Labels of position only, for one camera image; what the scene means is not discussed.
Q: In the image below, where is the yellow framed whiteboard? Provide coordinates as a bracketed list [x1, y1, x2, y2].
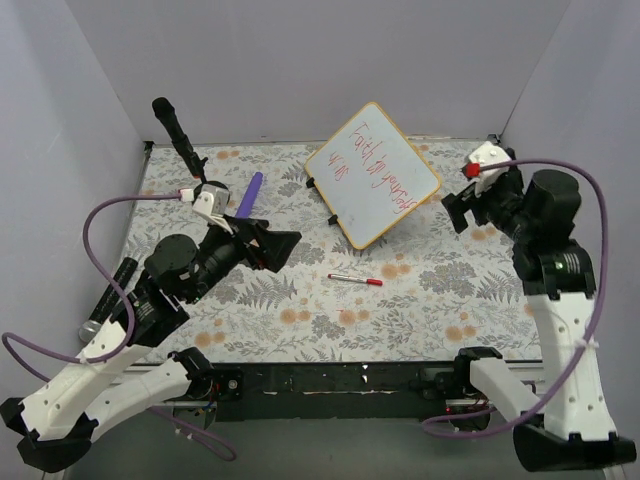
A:
[305, 102, 441, 250]

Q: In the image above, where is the white red marker pen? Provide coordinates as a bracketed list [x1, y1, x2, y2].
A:
[327, 273, 384, 286]

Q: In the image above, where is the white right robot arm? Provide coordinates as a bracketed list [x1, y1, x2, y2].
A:
[442, 167, 637, 472]

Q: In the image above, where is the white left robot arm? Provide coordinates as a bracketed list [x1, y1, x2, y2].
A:
[1, 218, 301, 473]

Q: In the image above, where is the floral table mat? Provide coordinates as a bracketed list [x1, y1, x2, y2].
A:
[146, 144, 541, 364]

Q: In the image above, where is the black flashlight silver head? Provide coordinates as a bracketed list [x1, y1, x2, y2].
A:
[78, 257, 138, 343]

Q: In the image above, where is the black microphone on stand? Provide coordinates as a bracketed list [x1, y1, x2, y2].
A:
[152, 97, 227, 189]

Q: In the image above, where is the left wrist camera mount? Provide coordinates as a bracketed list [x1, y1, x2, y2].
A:
[179, 181, 233, 234]

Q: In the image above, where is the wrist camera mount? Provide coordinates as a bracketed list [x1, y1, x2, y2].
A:
[179, 181, 233, 234]
[462, 141, 512, 197]

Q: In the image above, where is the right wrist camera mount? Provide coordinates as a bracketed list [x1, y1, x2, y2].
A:
[462, 141, 512, 197]

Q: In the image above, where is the wire whiteboard stand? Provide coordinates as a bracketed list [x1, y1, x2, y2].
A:
[305, 177, 338, 226]

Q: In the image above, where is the aluminium frame rail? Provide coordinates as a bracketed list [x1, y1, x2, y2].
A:
[74, 133, 626, 480]

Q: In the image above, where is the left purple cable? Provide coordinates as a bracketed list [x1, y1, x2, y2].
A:
[1, 189, 237, 462]

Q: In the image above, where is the purple cable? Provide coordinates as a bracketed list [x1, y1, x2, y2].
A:
[1, 189, 237, 462]
[422, 158, 610, 440]

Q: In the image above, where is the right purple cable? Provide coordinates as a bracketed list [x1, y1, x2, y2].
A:
[422, 158, 610, 440]

